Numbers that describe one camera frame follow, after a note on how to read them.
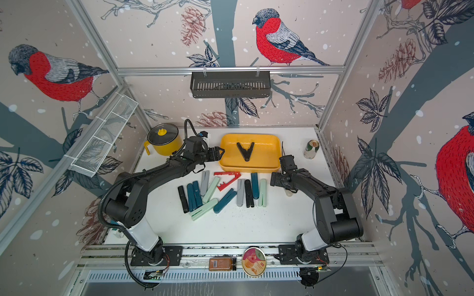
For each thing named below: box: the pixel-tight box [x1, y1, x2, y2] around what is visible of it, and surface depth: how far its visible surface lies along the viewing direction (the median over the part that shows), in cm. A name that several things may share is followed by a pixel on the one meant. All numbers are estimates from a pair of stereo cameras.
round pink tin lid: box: [241, 246, 267, 278], surface depth 71 cm
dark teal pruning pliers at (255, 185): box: [250, 172, 260, 200], surface depth 95 cm
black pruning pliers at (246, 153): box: [236, 141, 255, 162], surface depth 109 cm
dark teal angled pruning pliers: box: [213, 188, 238, 214], surface depth 90 cm
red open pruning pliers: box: [213, 171, 242, 192], surface depth 97 cm
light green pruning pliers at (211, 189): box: [202, 176, 221, 203], surface depth 92 cm
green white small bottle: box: [303, 139, 320, 160], surface depth 100 cm
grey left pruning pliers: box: [200, 170, 210, 197], surface depth 97 cm
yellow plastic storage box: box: [218, 133, 281, 174], surface depth 108 cm
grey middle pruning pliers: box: [236, 178, 246, 208], surface depth 92 cm
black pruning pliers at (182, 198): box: [177, 185, 189, 214], surface depth 90 cm
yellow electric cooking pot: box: [144, 123, 184, 157], surface depth 106 cm
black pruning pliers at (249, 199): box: [244, 179, 255, 208], surface depth 90 cm
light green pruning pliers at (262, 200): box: [257, 178, 268, 208], surface depth 92 cm
